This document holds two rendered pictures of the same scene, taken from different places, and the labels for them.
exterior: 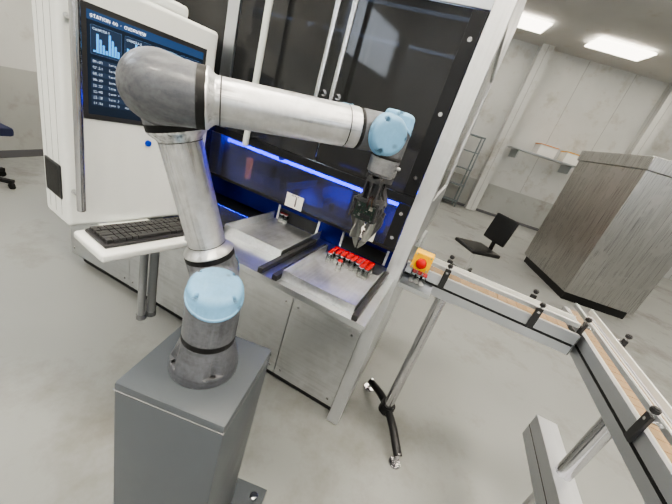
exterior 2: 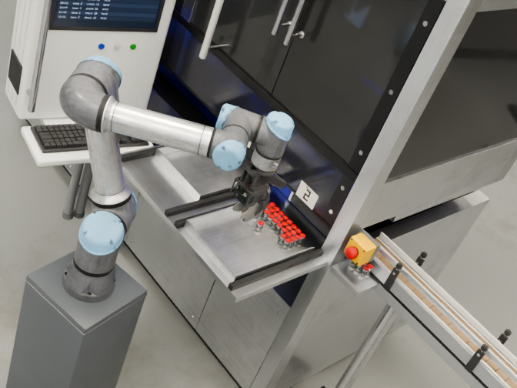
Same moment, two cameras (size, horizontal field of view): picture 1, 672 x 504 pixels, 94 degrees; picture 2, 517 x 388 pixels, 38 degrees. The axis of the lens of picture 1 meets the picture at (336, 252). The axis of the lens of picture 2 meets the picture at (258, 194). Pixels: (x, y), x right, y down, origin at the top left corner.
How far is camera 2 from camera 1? 140 cm
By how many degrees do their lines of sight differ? 22
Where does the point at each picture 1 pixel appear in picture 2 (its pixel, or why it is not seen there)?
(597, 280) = not seen: outside the picture
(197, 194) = (103, 155)
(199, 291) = (88, 229)
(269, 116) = (141, 134)
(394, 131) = (228, 157)
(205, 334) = (87, 261)
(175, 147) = not seen: hidden behind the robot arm
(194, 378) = (75, 290)
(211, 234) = (111, 185)
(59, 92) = (33, 10)
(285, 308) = not seen: hidden behind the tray
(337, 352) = (261, 328)
